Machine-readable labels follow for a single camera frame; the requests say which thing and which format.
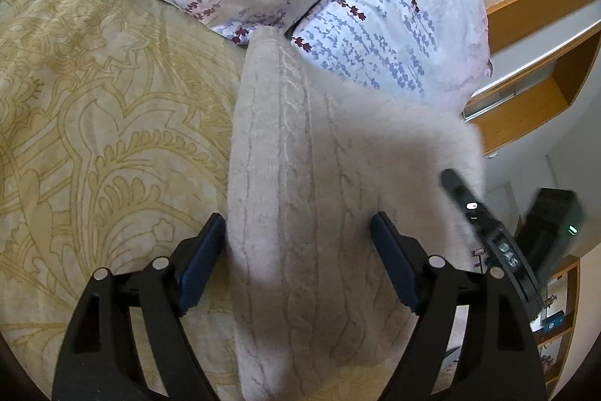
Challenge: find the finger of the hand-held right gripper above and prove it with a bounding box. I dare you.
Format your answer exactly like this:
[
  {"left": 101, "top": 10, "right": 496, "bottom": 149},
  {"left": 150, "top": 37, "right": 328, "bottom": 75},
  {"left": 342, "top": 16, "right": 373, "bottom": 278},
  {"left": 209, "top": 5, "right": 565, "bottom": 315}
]
[{"left": 440, "top": 168, "right": 501, "bottom": 243}]

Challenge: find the beige cable-knit sweater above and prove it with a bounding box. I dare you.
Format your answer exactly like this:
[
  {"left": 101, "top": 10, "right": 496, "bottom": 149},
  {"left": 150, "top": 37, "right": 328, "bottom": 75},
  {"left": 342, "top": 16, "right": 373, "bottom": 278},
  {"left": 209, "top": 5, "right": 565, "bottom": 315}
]
[{"left": 225, "top": 27, "right": 487, "bottom": 401}]

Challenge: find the blue flower tree print pillow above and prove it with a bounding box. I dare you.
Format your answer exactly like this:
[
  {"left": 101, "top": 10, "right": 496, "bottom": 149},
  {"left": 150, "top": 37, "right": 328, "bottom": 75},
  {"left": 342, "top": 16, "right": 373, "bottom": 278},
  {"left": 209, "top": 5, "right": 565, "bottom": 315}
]
[{"left": 290, "top": 0, "right": 495, "bottom": 116}]

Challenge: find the wooden shelf unit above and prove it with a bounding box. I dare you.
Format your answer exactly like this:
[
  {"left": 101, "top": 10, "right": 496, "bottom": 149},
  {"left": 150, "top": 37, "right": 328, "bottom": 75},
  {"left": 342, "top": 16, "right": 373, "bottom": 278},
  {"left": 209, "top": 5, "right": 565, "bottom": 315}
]
[{"left": 516, "top": 255, "right": 584, "bottom": 389}]

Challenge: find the yellow patterned bed sheet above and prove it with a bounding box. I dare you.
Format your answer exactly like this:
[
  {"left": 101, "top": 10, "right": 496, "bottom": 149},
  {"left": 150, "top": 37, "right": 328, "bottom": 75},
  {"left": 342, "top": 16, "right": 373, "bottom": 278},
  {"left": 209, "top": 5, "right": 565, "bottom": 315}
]
[{"left": 0, "top": 0, "right": 423, "bottom": 401}]

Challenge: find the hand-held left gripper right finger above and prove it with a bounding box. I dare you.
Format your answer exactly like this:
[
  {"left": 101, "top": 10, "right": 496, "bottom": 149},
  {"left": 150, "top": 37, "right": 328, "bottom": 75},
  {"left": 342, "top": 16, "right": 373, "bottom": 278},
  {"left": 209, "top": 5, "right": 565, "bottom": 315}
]
[{"left": 370, "top": 212, "right": 548, "bottom": 401}]

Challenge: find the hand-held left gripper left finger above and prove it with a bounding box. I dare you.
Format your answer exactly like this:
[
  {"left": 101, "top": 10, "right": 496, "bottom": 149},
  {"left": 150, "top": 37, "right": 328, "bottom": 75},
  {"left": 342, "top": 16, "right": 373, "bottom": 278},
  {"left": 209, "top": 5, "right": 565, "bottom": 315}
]
[{"left": 51, "top": 212, "right": 227, "bottom": 401}]

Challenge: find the wooden headboard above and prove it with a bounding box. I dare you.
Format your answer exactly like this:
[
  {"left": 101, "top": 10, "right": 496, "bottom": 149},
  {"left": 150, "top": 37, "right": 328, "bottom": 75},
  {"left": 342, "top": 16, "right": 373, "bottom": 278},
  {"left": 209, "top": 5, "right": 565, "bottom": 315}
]
[{"left": 462, "top": 0, "right": 601, "bottom": 158}]

